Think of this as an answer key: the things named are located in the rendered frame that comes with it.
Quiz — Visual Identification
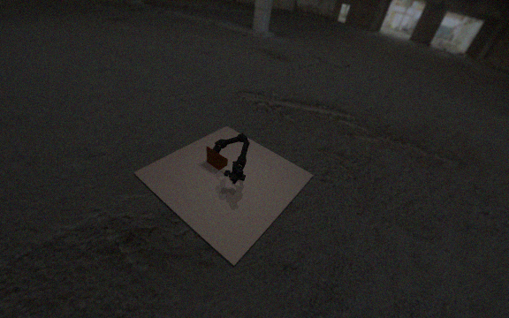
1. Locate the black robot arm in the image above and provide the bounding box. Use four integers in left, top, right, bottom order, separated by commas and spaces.
212, 133, 250, 181

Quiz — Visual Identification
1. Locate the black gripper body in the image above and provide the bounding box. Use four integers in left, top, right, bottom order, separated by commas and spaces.
224, 170, 246, 181

